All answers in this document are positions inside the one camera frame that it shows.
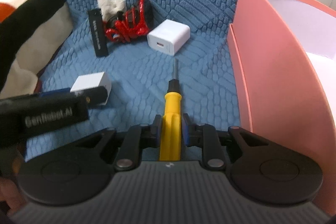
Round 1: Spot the yellow handle screwdriver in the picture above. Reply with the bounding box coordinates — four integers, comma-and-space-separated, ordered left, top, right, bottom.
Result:
159, 59, 182, 161

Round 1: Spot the white plug charger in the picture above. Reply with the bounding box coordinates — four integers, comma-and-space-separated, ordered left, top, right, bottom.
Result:
70, 72, 112, 106

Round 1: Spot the black rectangular stick device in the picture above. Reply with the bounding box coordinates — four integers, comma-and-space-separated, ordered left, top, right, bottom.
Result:
88, 9, 109, 57

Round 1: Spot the white USB charger cube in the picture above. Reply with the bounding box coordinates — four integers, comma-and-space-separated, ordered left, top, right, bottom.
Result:
147, 19, 191, 56

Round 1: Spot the person's left hand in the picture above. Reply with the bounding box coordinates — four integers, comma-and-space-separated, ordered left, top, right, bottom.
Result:
0, 177, 26, 215

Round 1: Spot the striped fleece blanket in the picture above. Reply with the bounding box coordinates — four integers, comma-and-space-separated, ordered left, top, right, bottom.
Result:
1, 0, 73, 99

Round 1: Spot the blue textured chair cover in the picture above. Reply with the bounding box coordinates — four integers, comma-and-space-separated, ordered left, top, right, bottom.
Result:
26, 0, 240, 159

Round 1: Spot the pink cardboard box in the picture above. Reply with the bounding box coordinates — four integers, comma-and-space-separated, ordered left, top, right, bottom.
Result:
227, 0, 335, 215

